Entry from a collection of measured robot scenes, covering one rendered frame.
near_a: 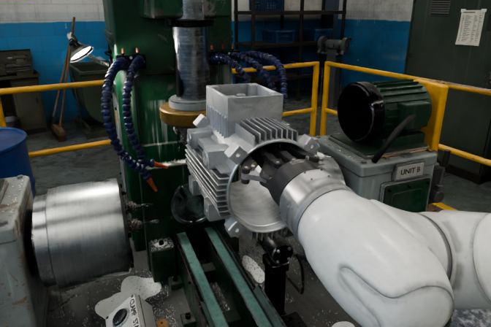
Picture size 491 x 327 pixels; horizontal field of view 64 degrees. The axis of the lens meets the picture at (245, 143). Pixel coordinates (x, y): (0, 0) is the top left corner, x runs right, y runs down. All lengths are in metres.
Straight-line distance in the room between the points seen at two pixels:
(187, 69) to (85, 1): 5.19
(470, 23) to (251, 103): 3.58
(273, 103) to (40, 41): 5.55
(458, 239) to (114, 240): 0.73
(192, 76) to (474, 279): 0.75
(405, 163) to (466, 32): 2.99
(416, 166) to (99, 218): 0.89
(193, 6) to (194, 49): 0.10
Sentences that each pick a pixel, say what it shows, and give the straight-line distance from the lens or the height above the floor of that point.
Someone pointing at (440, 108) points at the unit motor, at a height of 1.28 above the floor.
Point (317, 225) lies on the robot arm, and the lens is 0.43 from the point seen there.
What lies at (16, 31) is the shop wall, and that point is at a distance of 6.08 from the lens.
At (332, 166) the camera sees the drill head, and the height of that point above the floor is 1.14.
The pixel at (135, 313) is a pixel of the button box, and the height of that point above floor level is 1.08.
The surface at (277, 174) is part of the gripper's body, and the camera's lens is 0.53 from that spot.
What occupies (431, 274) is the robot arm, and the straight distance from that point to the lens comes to 0.40.
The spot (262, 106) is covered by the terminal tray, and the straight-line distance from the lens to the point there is 0.66.
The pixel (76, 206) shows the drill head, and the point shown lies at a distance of 1.00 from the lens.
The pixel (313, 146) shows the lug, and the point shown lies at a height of 1.38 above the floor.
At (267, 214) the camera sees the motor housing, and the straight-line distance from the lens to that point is 0.69.
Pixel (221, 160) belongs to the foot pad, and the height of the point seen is 1.36.
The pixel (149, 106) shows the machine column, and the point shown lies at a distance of 1.24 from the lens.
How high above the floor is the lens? 1.59
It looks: 19 degrees down
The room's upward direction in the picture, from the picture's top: straight up
